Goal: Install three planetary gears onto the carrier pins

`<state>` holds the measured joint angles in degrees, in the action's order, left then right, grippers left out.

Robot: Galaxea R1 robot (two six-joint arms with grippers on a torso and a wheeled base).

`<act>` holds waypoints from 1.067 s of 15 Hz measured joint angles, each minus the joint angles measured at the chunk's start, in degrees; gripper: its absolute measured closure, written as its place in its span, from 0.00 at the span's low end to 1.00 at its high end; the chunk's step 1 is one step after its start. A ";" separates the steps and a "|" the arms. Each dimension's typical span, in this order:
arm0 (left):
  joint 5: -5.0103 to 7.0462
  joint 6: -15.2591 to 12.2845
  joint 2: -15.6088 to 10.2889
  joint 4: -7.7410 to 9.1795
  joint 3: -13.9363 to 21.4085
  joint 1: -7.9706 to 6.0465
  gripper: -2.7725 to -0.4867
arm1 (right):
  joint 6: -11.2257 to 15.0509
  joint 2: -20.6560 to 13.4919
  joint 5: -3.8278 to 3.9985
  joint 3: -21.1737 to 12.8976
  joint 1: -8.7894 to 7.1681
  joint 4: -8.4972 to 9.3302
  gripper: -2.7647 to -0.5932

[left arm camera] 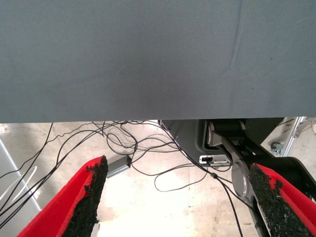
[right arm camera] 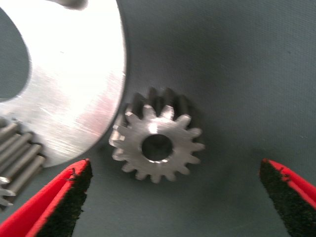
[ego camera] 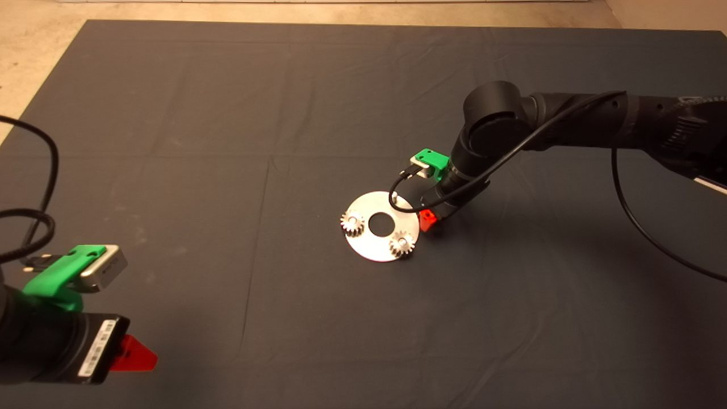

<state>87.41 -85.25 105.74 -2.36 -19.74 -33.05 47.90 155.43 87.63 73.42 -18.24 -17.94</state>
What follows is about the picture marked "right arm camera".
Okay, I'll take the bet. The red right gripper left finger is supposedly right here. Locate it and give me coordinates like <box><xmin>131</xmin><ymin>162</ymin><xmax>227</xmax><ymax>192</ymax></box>
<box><xmin>0</xmin><ymin>159</ymin><xmax>93</xmax><ymax>237</ymax></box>

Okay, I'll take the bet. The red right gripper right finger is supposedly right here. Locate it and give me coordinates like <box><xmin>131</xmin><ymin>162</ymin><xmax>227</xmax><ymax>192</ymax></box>
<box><xmin>258</xmin><ymin>158</ymin><xmax>316</xmax><ymax>237</ymax></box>

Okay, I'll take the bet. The steel planetary gear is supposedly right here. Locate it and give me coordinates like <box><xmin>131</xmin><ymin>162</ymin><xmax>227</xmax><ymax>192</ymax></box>
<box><xmin>108</xmin><ymin>86</ymin><xmax>206</xmax><ymax>184</ymax></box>
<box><xmin>0</xmin><ymin>118</ymin><xmax>47</xmax><ymax>211</ymax></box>

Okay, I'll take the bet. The round metal carrier plate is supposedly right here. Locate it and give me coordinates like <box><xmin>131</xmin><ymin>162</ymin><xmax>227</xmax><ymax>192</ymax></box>
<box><xmin>0</xmin><ymin>0</ymin><xmax>128</xmax><ymax>168</ymax></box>

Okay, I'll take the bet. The dark table cloth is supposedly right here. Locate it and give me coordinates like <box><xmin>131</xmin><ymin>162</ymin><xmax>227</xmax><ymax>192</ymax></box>
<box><xmin>0</xmin><ymin>0</ymin><xmax>316</xmax><ymax>237</ymax></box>

